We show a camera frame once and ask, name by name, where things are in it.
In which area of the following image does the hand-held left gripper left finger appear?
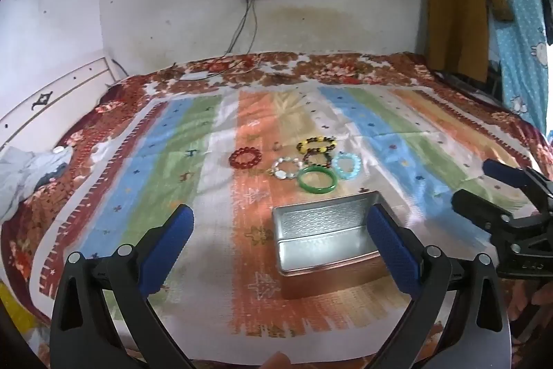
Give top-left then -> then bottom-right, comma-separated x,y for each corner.
49,204 -> 199,369

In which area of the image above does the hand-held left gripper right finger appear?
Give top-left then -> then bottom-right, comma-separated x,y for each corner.
366,202 -> 513,369

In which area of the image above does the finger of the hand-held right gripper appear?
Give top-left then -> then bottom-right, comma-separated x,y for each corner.
450,188 -> 515,233
481,158 -> 553,201

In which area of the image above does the silver metal tin box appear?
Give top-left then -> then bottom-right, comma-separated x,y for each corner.
272,191 -> 392,301

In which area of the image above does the light blue bead bracelet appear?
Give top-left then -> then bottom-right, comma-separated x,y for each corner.
331,151 -> 362,181

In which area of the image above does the red bead bracelet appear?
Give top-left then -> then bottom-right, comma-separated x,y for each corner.
228,148 -> 263,171

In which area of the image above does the green jade bangle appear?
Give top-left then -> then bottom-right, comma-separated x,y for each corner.
297,165 -> 338,195

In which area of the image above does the dark multicoloured bead bracelet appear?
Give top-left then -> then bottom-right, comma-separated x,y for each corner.
302,150 -> 334,169

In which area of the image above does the white bead bracelet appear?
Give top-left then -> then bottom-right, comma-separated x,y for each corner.
271,157 -> 305,181

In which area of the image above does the yellow and black bead bracelet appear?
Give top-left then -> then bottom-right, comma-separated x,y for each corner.
296,135 -> 339,154

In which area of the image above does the person's left hand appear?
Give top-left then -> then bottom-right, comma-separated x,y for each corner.
255,352 -> 295,369

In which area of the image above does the striped colourful blanket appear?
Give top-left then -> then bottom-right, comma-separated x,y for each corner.
37,86 -> 541,339

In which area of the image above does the blue dotted curtain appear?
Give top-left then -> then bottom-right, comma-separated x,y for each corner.
431,0 -> 553,133

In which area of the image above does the white crumpled cloth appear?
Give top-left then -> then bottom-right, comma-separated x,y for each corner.
0,144 -> 74,223

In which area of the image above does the mustard hanging garment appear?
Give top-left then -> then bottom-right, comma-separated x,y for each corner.
425,0 -> 516,83

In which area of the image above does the white headboard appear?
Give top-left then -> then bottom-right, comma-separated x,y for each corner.
0,57 -> 115,149

